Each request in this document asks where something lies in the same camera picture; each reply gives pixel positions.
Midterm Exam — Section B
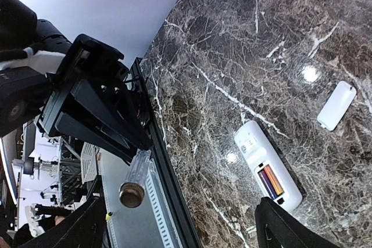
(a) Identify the black front table rail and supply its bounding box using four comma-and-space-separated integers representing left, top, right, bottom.
130, 57, 202, 247

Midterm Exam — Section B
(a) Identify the white slotted cable duct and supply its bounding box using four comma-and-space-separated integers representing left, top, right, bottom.
145, 160, 183, 247

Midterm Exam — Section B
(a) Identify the orange battery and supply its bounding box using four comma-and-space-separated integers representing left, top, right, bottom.
264, 165, 284, 195

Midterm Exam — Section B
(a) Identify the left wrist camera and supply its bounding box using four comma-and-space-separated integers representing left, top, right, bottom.
1, 48, 65, 136

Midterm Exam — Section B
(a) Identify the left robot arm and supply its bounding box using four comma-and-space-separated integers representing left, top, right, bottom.
1, 0, 152, 163

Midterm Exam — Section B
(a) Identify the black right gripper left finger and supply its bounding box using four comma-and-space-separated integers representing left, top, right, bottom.
20, 197, 106, 247

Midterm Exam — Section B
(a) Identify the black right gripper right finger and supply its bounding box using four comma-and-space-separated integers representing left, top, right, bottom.
255, 197, 336, 248

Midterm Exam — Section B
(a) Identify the white battery cover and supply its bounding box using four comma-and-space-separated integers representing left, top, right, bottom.
317, 81, 357, 131

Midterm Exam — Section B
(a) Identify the white remote control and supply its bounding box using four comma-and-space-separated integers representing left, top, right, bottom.
234, 120, 302, 212

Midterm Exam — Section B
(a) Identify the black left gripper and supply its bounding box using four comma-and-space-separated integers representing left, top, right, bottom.
36, 34, 152, 166

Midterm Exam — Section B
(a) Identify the purple battery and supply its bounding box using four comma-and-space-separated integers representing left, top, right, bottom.
258, 170, 278, 200

